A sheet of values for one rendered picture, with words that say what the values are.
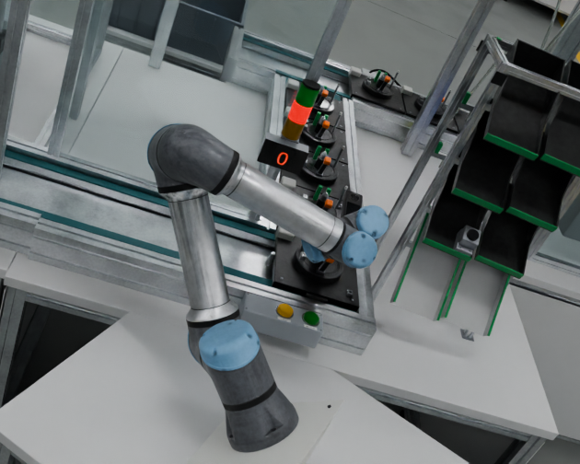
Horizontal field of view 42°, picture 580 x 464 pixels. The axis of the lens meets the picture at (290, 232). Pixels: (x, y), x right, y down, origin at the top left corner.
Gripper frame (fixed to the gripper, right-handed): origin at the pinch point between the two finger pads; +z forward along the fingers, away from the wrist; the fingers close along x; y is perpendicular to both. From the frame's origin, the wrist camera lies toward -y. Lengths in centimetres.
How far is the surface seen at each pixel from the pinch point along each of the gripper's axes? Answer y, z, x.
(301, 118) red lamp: -23.8, -12.6, -18.4
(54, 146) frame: -4, 15, -77
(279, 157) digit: -14.9, -3.5, -19.7
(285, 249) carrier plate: 5.3, 9.3, -9.3
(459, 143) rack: -26.4, -24.8, 19.7
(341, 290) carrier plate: 13.1, 2.1, 6.8
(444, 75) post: -88, 62, 43
